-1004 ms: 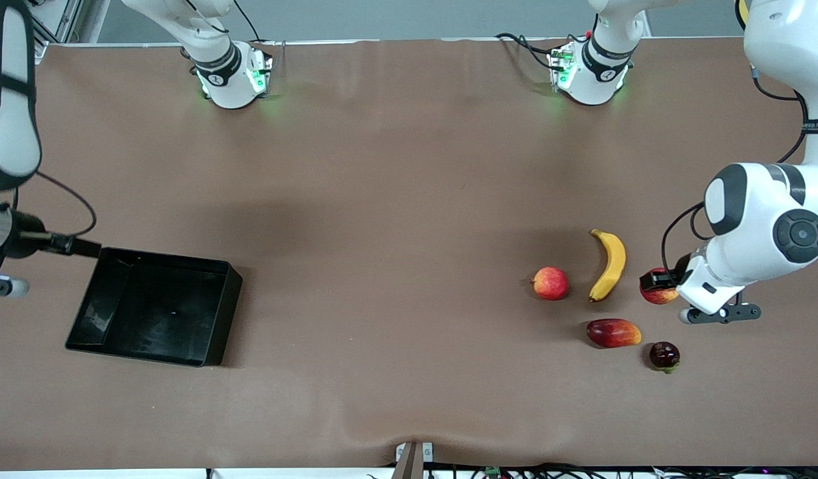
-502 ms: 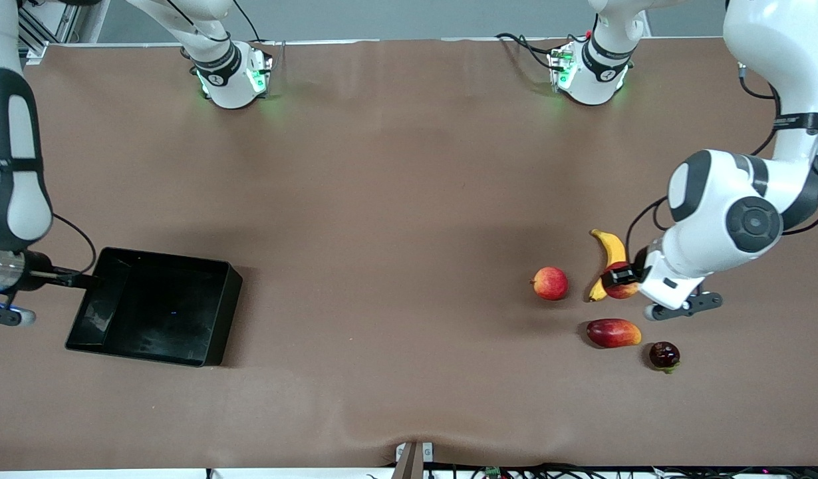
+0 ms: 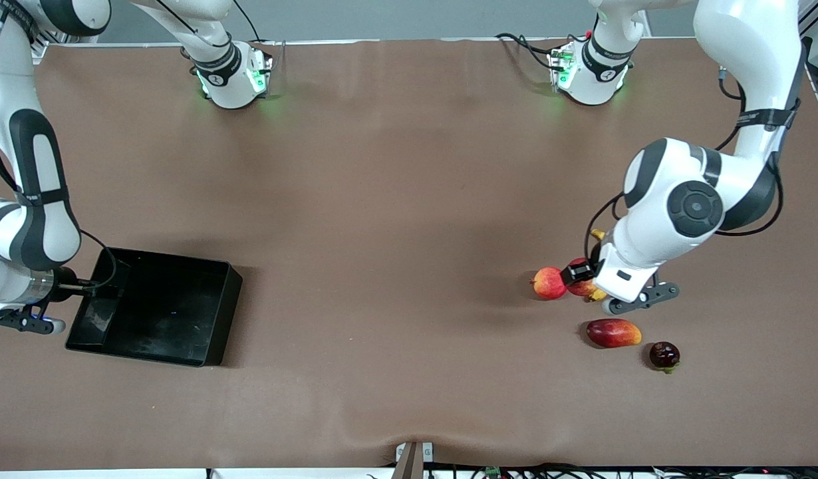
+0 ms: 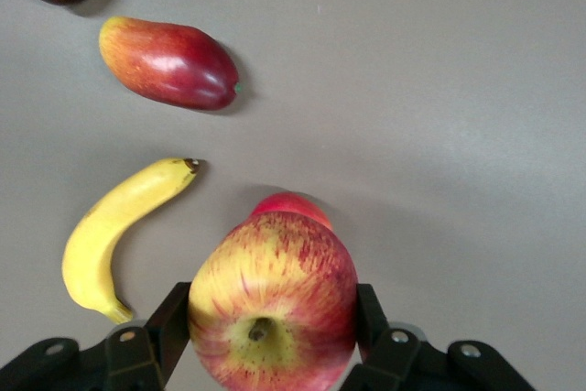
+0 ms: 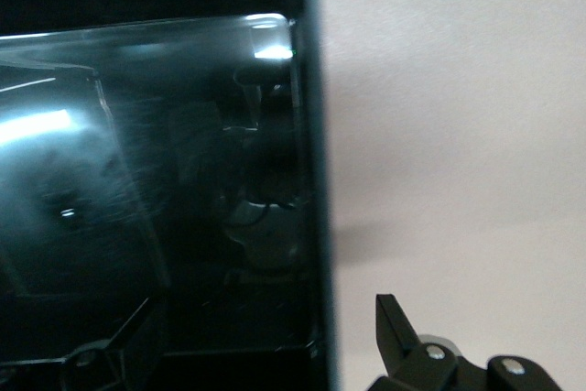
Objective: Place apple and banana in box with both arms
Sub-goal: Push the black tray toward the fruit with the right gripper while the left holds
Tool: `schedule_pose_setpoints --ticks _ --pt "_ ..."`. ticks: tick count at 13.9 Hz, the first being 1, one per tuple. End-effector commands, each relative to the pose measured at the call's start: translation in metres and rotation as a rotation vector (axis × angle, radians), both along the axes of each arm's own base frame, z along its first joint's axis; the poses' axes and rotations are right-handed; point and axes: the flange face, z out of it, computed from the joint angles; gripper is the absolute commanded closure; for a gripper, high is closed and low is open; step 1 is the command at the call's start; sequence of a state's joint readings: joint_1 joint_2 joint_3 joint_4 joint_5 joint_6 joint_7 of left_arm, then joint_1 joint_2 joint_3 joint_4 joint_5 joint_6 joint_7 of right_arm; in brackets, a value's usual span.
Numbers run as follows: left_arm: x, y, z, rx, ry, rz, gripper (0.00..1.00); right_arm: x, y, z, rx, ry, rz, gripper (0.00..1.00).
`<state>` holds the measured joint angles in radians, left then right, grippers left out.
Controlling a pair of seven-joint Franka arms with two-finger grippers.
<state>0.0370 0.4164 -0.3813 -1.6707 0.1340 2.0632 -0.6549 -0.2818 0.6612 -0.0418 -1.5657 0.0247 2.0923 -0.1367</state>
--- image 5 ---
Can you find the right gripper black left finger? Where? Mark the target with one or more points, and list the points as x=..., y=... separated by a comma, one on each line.
x=128, y=354

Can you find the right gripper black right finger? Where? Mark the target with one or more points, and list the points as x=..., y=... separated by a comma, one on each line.
x=412, y=363

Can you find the black plastic box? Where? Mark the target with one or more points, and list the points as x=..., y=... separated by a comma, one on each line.
x=183, y=134

